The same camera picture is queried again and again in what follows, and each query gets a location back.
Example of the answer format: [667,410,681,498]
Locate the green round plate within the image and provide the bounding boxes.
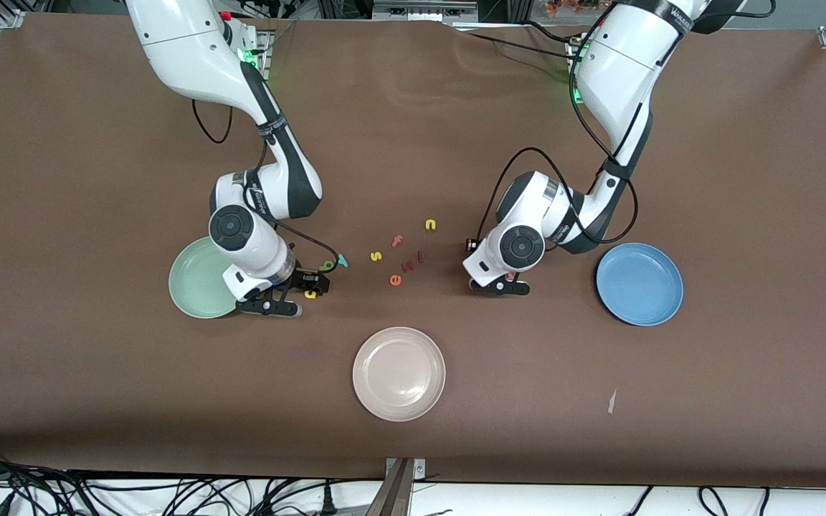
[168,235,242,319]

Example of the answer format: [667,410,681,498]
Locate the beige round plate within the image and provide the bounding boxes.
[352,327,447,422]

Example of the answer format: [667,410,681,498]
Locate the brown table cover sheet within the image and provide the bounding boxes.
[0,13,826,489]

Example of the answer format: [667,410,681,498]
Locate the dark grey pole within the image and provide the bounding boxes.
[365,459,414,516]

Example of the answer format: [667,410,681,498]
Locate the grey power strip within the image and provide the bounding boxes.
[372,0,479,22]

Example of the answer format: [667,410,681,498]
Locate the blue round plate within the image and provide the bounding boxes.
[596,242,684,327]

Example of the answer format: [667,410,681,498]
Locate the orange artificial flowers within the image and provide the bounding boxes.
[546,0,604,19]

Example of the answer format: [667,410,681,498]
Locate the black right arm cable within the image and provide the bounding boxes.
[192,100,342,266]

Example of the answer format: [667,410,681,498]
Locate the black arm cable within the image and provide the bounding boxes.
[192,100,342,266]
[465,7,640,253]

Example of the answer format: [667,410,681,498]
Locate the small metal bracket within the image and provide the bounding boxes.
[384,457,427,479]

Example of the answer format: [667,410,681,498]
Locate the black cable on cover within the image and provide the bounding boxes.
[456,24,579,67]

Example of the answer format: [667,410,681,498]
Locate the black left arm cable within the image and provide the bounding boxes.
[465,7,640,253]

